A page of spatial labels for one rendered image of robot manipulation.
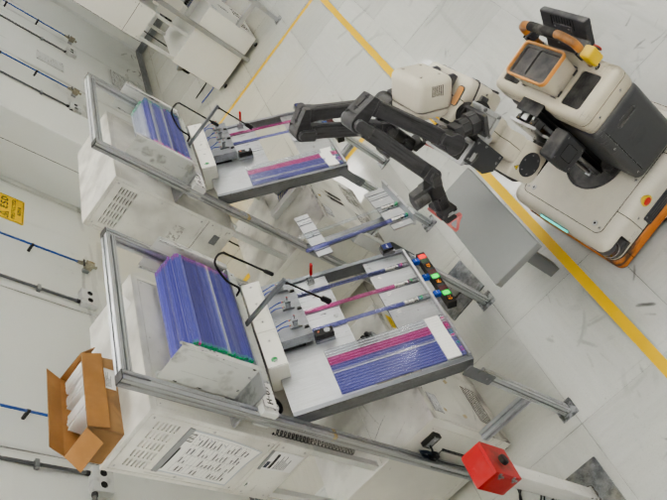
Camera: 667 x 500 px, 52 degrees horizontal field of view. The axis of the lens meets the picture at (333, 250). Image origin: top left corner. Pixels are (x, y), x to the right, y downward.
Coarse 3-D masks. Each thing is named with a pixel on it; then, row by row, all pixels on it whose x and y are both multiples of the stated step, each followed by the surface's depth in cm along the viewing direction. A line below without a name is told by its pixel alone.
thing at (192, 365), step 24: (168, 240) 266; (144, 264) 270; (216, 264) 278; (120, 288) 233; (120, 312) 223; (240, 312) 261; (120, 336) 213; (360, 336) 312; (120, 360) 204; (192, 360) 224; (216, 360) 228; (240, 360) 235; (192, 384) 231; (216, 384) 235; (240, 384) 239; (264, 384) 234; (576, 408) 296; (480, 432) 289
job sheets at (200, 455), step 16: (192, 432) 229; (176, 448) 232; (192, 448) 235; (208, 448) 238; (224, 448) 241; (240, 448) 243; (160, 464) 235; (176, 464) 237; (192, 464) 240; (208, 464) 243; (224, 464) 246; (240, 464) 250; (272, 464) 256; (288, 464) 259; (208, 480) 250; (224, 480) 253
